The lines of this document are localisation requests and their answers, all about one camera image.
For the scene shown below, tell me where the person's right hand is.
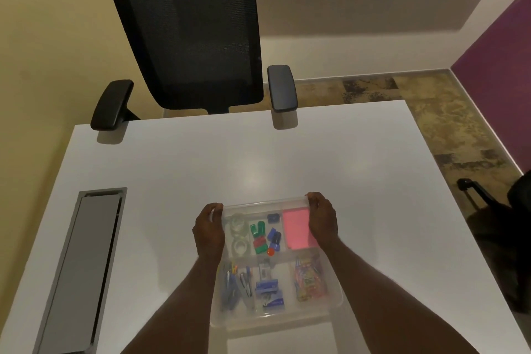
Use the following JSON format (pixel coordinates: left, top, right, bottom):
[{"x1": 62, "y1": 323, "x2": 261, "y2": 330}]
[{"x1": 306, "y1": 192, "x2": 339, "y2": 249}]

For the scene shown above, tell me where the person's left hand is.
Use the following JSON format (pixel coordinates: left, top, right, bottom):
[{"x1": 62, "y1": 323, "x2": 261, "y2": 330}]
[{"x1": 192, "y1": 202, "x2": 227, "y2": 261}]

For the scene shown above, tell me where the clear plastic organizer tray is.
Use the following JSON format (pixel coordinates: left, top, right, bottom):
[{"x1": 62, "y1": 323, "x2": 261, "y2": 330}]
[{"x1": 209, "y1": 196, "x2": 345, "y2": 330}]

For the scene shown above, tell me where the person's left forearm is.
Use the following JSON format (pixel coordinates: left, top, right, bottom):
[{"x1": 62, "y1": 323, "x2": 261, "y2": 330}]
[{"x1": 120, "y1": 253, "x2": 233, "y2": 354}]

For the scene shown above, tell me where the person's right forearm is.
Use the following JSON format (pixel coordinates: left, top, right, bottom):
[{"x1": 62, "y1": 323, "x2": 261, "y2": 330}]
[{"x1": 317, "y1": 238, "x2": 480, "y2": 354}]

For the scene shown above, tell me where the clear tape roll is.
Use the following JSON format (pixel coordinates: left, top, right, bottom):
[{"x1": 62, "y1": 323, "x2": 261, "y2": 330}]
[
  {"x1": 229, "y1": 214, "x2": 250, "y2": 238},
  {"x1": 231, "y1": 238, "x2": 251, "y2": 258}
]

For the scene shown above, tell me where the pink sticky notes pad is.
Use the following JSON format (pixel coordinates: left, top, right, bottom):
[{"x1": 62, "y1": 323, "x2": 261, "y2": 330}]
[{"x1": 283, "y1": 208, "x2": 319, "y2": 251}]

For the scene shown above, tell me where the bag of colourful rubber bands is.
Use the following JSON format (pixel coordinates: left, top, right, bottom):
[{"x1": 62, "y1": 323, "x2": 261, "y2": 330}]
[{"x1": 293, "y1": 255, "x2": 329, "y2": 303}]

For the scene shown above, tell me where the blue stapler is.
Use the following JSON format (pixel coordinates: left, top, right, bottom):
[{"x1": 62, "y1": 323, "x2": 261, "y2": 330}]
[{"x1": 238, "y1": 267, "x2": 255, "y2": 300}]

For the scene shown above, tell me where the bundle of pens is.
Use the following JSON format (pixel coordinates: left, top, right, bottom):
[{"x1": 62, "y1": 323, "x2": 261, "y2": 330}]
[{"x1": 219, "y1": 264, "x2": 240, "y2": 311}]

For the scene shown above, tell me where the black chair armrest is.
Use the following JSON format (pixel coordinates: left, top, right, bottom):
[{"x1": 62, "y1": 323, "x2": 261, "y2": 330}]
[
  {"x1": 267, "y1": 65, "x2": 298, "y2": 113},
  {"x1": 90, "y1": 80, "x2": 134, "y2": 131}
]

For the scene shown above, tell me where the black mesh office chair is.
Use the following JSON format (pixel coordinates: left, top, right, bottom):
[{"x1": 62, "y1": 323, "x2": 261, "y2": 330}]
[{"x1": 90, "y1": 0, "x2": 298, "y2": 131}]

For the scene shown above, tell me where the grey table cable tray lid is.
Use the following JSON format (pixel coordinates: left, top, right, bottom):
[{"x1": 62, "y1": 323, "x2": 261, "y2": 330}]
[{"x1": 32, "y1": 188, "x2": 128, "y2": 354}]

